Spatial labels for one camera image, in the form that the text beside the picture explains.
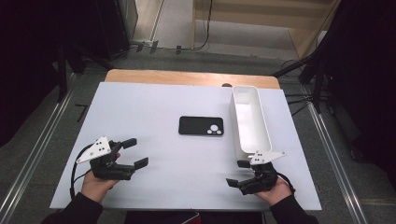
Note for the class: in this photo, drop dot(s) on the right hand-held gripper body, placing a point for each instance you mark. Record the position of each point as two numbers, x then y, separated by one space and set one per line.
261 182

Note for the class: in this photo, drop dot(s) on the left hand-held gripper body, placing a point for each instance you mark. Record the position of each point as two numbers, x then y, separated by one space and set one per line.
109 171

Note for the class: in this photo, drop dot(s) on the white plastic bin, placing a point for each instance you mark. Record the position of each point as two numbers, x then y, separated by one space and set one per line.
250 124

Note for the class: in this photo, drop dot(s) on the black phone case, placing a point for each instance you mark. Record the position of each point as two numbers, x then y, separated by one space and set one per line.
193 126

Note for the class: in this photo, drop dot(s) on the person's right hand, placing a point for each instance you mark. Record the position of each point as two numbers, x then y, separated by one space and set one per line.
274 194

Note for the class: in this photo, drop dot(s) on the person's left hand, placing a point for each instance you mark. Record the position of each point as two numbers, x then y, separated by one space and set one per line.
96 186

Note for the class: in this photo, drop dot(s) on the white board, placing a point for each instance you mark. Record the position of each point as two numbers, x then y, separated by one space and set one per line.
140 102

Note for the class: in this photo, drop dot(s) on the red item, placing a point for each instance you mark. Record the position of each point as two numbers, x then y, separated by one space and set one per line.
194 219

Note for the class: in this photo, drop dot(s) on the wooden table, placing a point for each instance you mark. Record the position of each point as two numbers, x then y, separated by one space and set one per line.
155 76

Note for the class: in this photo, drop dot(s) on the black stand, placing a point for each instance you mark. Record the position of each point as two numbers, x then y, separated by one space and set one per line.
62 77
317 90

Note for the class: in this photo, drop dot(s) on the black plug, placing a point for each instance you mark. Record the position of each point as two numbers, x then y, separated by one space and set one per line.
140 47
154 46
178 49

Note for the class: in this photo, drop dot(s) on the dark cabinet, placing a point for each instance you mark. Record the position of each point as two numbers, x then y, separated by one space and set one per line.
115 28

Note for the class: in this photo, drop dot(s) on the black curtain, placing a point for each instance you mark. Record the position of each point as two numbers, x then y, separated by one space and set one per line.
367 77
28 62

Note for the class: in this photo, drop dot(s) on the metal floor rail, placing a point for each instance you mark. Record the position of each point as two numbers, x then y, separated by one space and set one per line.
335 161
38 149

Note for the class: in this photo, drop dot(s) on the wooden shelf frame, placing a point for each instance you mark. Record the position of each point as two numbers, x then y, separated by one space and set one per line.
249 18

